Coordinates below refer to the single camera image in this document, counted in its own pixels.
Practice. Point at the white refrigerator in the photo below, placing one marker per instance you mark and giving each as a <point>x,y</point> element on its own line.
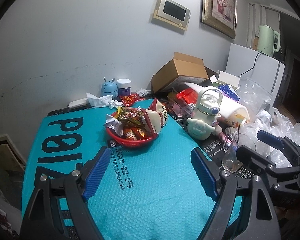
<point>248,63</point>

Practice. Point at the blue deer humidifier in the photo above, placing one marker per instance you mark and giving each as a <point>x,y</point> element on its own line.
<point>109,88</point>

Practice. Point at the wall intercom panel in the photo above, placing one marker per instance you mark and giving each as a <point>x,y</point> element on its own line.
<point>173,13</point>

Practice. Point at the red snack packet by jar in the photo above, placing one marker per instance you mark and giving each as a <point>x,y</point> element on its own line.
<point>129,100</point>

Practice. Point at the white red snack bag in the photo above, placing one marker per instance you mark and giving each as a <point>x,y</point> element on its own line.
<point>154,118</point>

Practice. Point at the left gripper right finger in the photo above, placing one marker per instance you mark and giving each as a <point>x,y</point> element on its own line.
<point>240,212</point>

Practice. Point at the orange red snack packet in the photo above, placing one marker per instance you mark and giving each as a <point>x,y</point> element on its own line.
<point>135,133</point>

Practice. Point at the white torn wrapper packet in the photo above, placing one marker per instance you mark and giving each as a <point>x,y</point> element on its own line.
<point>114,124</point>

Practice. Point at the brown cardboard box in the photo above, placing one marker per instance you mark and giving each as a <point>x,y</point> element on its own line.
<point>182,68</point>

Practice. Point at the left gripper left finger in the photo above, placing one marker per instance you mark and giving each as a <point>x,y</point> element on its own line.
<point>58,207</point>

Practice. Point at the crumpled wrapper behind jar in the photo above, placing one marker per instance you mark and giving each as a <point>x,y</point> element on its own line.
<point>142,92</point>

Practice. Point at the white lid purple jar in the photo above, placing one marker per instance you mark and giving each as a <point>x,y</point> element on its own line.
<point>124,87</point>

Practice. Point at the red plastic basket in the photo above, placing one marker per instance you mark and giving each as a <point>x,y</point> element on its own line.
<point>128,143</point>

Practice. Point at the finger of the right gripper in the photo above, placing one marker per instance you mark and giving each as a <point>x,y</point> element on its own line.
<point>252,160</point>
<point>289,148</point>

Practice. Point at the teal bubble mat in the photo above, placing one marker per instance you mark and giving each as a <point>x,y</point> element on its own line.
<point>150,192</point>

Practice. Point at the white cartoon dog bottle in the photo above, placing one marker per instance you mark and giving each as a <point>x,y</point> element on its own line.
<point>203,119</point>

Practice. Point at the green electric kettle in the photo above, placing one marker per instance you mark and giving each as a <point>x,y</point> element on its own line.
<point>268,40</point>

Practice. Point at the gold cereal snack bag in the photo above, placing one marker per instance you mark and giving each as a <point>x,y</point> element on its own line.
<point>130,117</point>

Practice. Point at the crumpled white tissue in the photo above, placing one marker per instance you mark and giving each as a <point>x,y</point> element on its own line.
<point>104,101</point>

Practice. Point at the clear plastic bags pile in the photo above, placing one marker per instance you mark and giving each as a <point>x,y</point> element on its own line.
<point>264,117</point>

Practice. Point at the framed flower picture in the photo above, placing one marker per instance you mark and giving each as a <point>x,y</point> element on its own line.
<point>220,15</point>

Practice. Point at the red gift packet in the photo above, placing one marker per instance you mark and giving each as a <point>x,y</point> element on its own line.
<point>188,95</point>

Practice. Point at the clear glass cup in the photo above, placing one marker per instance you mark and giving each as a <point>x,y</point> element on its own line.
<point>231,143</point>

